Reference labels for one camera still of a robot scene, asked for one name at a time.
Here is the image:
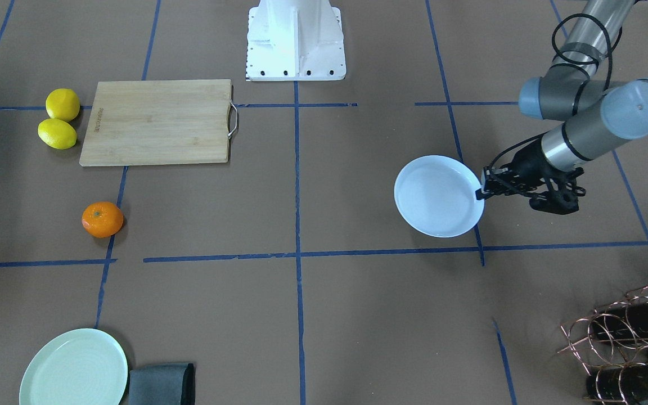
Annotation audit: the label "copper wire rack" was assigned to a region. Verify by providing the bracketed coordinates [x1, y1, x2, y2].
[560, 285, 648, 404]

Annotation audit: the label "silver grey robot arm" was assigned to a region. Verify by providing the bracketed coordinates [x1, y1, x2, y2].
[476, 1, 648, 215]

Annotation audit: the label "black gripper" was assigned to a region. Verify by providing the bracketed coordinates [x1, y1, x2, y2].
[475, 141, 586, 215]

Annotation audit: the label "black cable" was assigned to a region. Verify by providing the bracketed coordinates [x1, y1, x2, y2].
[490, 13, 623, 169]

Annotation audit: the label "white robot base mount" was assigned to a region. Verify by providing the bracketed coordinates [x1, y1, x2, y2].
[245, 1, 347, 82]

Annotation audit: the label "white round plate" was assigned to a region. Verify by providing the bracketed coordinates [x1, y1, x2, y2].
[394, 155, 484, 238]

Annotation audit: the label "bamboo cutting board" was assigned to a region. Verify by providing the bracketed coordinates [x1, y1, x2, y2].
[79, 79, 239, 167]

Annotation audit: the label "light green plate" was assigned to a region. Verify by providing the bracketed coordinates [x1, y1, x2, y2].
[19, 328, 129, 404]

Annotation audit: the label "orange fruit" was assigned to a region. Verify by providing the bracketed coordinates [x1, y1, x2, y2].
[80, 201, 124, 238]

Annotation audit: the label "yellow lemon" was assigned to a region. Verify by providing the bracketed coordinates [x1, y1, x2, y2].
[38, 118, 78, 150]
[44, 88, 81, 122]

